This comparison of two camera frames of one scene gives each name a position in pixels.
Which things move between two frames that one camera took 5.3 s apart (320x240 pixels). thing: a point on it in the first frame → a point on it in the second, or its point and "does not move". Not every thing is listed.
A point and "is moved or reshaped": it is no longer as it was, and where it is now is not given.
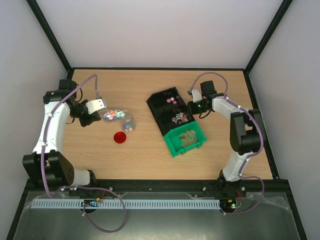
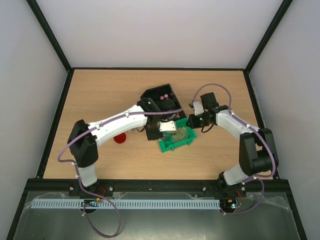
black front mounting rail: [272, 186] does not move
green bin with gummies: [189, 137] is moved or reshaped
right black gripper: [191, 107] → [191, 122]
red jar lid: [119, 137] does not move
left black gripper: [95, 117] → [151, 137]
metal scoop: [114, 115] → [167, 135]
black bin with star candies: [166, 101] → [181, 114]
